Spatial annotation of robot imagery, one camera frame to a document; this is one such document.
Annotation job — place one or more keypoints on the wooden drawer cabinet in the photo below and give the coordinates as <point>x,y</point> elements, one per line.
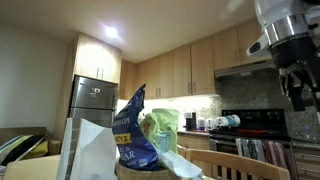
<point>308,163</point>

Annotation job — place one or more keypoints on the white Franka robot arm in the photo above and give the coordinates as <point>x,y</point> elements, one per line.
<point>276,13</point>

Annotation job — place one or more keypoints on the wooden chair back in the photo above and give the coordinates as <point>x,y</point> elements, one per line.
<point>240,163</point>

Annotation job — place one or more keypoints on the blue chip bag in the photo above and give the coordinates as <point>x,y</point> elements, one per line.
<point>133,146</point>

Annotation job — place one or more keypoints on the green chip bag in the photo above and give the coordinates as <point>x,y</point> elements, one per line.
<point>166,123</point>

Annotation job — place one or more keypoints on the grey striped dish towel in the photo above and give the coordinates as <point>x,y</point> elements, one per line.
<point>250,150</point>

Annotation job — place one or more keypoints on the white mug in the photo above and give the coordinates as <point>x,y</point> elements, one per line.
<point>210,125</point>

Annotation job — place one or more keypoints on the striped cushion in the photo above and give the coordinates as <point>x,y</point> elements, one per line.
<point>16,148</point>

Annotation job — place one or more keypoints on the ceiling light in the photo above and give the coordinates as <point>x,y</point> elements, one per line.
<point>111,32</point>

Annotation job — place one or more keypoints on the stainless steel refrigerator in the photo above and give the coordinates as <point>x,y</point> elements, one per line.
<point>93,96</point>

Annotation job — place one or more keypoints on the black coffee maker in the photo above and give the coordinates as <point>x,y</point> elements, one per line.
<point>190,121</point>

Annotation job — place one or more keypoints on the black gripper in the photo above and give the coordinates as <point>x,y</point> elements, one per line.
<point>293,53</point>

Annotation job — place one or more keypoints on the wooden base cabinet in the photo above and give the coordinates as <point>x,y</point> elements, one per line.
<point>196,141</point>

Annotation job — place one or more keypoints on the clear plastic bag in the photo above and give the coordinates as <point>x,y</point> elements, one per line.
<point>176,165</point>

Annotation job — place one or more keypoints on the red striped dish towel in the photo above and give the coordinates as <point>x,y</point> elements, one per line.
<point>276,153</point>

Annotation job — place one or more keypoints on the wooden cabinet over refrigerator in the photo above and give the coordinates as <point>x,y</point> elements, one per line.
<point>95,58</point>

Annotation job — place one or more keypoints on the wooden bowl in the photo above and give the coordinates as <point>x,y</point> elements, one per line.
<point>140,175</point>

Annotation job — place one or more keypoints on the range hood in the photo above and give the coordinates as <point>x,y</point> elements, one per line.
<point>240,69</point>

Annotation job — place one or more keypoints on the black stove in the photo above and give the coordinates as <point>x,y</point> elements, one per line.
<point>260,120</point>

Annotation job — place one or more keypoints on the yellow cushion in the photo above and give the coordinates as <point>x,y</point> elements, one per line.
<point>38,150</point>

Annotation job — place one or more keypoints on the wooden wall cabinet row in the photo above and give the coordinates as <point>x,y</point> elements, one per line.
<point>180,73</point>

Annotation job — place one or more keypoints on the white bag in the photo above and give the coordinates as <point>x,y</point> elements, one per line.
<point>90,153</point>

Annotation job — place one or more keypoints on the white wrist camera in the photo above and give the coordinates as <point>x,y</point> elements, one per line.
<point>258,46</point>

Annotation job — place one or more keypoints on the white jar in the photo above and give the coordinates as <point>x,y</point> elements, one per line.
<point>201,124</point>

